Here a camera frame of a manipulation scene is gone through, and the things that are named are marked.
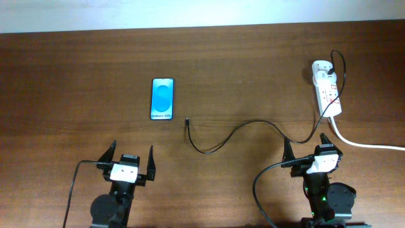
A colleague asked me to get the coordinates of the white power strip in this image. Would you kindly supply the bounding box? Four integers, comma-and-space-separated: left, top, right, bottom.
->
312, 60, 342, 118

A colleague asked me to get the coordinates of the black charger cable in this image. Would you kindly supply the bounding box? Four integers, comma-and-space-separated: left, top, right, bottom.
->
185, 49, 347, 155

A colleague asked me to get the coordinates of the white power strip cord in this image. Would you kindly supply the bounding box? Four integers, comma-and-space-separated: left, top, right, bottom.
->
328, 116, 405, 151

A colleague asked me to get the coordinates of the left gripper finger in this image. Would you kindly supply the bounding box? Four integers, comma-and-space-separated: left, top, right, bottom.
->
146, 146, 156, 181
97, 140, 116, 164

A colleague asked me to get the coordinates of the blue screen Galaxy smartphone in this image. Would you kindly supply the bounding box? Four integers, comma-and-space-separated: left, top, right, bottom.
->
150, 78, 175, 120

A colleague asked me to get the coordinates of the white charger plug adapter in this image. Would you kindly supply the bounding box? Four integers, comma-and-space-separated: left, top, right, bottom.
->
313, 70, 337, 87

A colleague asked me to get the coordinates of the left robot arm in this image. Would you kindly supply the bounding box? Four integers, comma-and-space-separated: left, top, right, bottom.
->
90, 141, 156, 228

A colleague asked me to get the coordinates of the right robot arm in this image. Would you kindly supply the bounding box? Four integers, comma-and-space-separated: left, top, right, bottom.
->
282, 133, 371, 227

